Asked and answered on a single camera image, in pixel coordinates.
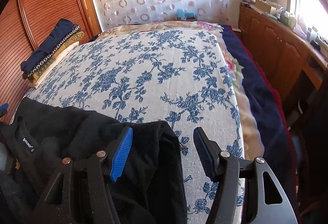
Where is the black printed t-shirt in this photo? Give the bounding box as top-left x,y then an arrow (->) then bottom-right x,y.
1,98 -> 187,223

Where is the yellow folded blanket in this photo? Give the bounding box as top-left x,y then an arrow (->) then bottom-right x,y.
23,30 -> 84,89

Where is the navy bed cover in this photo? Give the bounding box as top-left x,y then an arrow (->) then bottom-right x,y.
222,25 -> 297,207

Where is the blue white floral sheet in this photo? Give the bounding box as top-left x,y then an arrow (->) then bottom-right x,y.
26,27 -> 244,223

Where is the navy folded blanket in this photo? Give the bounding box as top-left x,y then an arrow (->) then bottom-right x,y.
20,19 -> 81,76

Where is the wooden low cabinet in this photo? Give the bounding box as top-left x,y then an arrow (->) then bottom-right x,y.
238,5 -> 327,114

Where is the cardboard box on cabinet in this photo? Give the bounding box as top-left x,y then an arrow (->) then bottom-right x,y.
254,0 -> 278,15

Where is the wooden framed window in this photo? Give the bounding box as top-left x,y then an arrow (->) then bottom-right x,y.
290,0 -> 327,39

